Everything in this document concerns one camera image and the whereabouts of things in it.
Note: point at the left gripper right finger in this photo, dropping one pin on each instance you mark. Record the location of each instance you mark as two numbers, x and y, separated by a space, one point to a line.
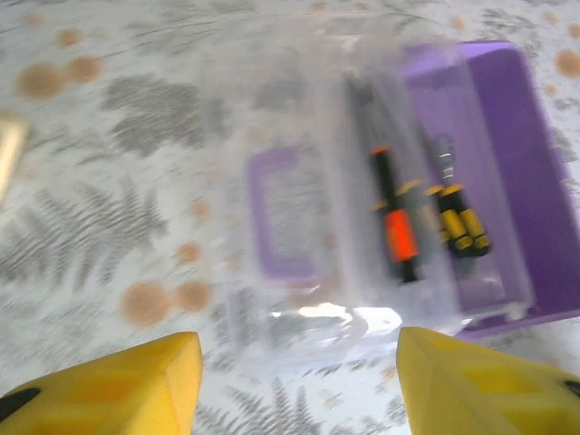
476 394

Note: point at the purple clear plastic toolbox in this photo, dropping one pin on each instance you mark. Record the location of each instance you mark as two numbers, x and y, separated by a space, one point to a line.
521 181

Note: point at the orange black precision screwdriver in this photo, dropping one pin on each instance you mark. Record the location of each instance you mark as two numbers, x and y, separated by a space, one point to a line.
401 235

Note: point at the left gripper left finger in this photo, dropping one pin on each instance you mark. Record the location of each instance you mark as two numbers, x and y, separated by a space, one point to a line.
113 394

